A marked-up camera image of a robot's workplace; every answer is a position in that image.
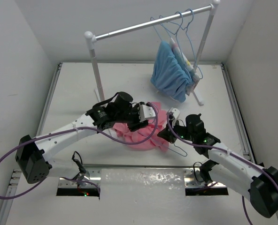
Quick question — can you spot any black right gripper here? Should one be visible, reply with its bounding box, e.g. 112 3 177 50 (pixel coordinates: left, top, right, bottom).
157 118 195 144

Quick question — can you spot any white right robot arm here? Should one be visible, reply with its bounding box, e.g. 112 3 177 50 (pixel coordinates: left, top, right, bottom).
158 112 278 218

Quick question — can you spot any light blue wire hanger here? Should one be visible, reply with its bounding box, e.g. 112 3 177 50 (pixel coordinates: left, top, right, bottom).
150 138 188 157

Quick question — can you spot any white clothes rack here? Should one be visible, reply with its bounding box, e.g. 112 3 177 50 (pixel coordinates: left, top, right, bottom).
84 0 220 100

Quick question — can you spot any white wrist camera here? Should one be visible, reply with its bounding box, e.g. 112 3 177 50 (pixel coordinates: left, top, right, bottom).
139 105 157 122
168 107 180 127

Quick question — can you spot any aluminium frame rail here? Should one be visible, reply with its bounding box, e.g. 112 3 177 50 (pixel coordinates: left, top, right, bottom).
0 62 62 225
221 64 255 162

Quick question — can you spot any blue garment on hanger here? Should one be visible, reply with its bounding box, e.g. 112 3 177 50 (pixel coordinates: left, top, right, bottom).
150 41 193 103

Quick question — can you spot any white patterned garment on hanger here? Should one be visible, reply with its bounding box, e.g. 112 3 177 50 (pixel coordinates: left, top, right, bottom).
169 37 200 96

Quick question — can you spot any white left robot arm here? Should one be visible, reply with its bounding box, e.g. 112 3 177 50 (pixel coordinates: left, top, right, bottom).
15 91 156 184

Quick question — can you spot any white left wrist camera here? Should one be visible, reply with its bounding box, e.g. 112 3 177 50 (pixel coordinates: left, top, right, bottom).
139 105 157 122

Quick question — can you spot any pink t shirt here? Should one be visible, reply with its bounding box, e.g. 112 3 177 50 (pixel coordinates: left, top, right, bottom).
112 101 170 153

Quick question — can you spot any left aluminium frame rail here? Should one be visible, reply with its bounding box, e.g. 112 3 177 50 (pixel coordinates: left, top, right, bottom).
0 62 62 225

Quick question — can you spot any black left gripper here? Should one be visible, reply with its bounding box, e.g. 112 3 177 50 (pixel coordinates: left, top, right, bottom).
115 103 147 130

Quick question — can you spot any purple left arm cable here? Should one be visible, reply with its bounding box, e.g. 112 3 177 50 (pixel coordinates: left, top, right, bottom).
0 102 159 200

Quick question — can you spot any right aluminium frame rail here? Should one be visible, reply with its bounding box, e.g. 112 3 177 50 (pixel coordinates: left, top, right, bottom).
221 64 255 162

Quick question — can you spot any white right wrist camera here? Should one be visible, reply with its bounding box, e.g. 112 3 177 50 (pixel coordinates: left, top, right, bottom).
168 107 180 127

